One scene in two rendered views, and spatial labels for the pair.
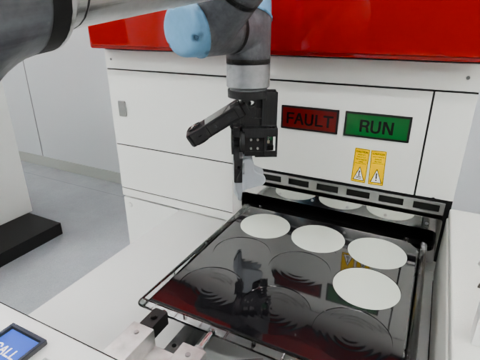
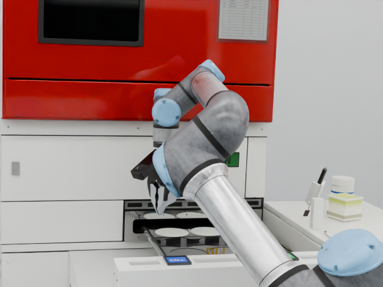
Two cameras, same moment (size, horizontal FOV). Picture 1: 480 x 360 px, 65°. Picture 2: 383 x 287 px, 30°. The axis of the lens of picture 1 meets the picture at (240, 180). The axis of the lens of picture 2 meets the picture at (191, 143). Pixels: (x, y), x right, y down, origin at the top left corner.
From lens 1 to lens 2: 157 cm
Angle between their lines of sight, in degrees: 42
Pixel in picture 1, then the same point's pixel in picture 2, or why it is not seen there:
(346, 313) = not seen: hidden behind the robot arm
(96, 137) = not seen: outside the picture
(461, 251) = (285, 212)
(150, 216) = (33, 267)
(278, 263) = (205, 242)
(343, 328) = not seen: hidden behind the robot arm
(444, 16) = (253, 101)
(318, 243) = (211, 233)
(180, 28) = (168, 113)
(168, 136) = (62, 187)
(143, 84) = (42, 146)
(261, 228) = (172, 233)
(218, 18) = (184, 108)
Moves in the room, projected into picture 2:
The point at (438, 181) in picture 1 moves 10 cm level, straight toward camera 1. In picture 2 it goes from (256, 187) to (265, 193)
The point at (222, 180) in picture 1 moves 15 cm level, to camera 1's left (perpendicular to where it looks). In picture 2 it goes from (113, 214) to (70, 221)
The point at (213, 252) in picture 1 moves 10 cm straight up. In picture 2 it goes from (166, 245) to (167, 210)
